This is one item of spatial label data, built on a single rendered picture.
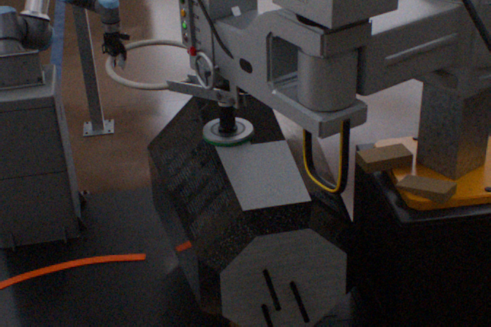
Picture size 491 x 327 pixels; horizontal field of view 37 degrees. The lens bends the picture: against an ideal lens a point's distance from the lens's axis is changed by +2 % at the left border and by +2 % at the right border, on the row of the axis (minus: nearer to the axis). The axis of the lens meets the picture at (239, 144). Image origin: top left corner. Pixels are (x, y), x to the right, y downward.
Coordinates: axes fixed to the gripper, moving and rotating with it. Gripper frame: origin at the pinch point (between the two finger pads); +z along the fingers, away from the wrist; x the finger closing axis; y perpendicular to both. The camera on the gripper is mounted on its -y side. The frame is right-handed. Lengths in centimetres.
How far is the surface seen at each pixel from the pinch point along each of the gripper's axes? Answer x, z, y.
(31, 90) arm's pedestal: -27.8, 4.8, 33.2
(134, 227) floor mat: 12, 87, 18
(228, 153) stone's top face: 87, -2, 48
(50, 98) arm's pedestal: -16.3, 5.7, 33.7
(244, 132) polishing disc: 87, -4, 34
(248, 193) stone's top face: 108, -4, 72
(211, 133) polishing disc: 75, -3, 40
